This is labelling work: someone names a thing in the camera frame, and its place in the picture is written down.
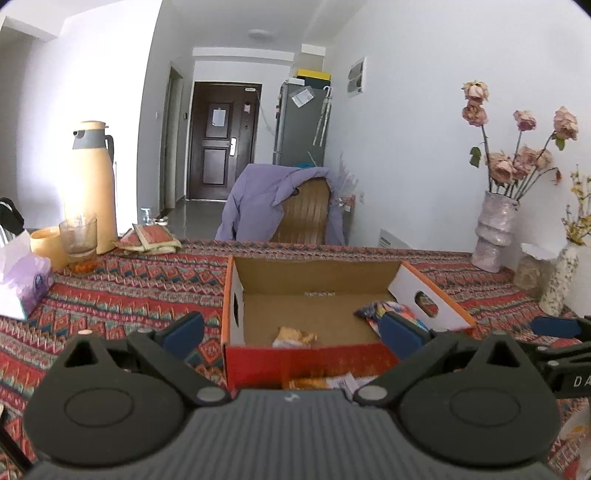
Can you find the orange cracker packet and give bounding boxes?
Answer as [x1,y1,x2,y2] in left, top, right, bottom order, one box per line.
[283,372,376,394]

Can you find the colourful snack packet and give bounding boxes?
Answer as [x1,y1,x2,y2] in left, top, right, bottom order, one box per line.
[353,300,431,341]

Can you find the orange snack packet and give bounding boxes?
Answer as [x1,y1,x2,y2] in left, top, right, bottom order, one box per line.
[271,327,318,348]

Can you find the orange cardboard snack box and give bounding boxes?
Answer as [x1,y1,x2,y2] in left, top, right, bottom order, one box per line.
[221,257,476,391]

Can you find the glass jar with paper lid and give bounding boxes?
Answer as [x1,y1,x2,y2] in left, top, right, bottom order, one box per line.
[513,243,557,300]

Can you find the white floral slim vase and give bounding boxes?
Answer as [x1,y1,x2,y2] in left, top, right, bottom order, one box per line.
[539,241,580,316]

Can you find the yellow dried flowers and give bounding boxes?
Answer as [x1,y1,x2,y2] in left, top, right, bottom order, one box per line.
[562,168,591,246]

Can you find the patterned red tablecloth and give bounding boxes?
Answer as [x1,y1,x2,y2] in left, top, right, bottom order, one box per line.
[1,241,565,454]

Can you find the pink textured vase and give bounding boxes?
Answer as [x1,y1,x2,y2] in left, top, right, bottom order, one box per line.
[471,192,520,273]

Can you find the purple tissue pack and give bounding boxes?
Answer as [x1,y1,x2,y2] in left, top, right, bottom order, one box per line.
[0,231,53,321]

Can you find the dried pink roses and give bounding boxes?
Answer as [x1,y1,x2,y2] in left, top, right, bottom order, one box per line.
[462,80,579,203]

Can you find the clear drinking glass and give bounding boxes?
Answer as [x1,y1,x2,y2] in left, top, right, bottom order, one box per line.
[59,215,98,274]

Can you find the red patterned snack packets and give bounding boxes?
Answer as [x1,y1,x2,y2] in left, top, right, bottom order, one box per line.
[114,224,181,255]

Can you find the yellow round cup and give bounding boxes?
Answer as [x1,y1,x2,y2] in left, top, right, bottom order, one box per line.
[30,226,68,271]

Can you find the purple jacket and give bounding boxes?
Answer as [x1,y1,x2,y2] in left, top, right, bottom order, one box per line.
[215,164,346,246]

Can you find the yellow thermos jug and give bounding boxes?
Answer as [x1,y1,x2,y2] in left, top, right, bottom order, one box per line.
[63,121,118,254]

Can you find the wooden chair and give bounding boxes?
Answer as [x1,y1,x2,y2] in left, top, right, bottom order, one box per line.
[271,178,331,245]

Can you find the dark brown door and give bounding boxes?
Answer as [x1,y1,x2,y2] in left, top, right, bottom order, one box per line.
[186,82,262,201]

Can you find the grey refrigerator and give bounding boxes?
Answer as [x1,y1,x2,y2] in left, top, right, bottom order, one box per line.
[273,81,329,167]

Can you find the yellow box on refrigerator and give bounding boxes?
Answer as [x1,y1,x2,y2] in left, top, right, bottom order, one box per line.
[295,69,332,89]

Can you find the ceiling lamp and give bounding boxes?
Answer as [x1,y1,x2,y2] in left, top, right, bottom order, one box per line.
[247,29,273,40]

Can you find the white wall panel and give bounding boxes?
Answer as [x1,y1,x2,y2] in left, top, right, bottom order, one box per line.
[346,57,367,96]

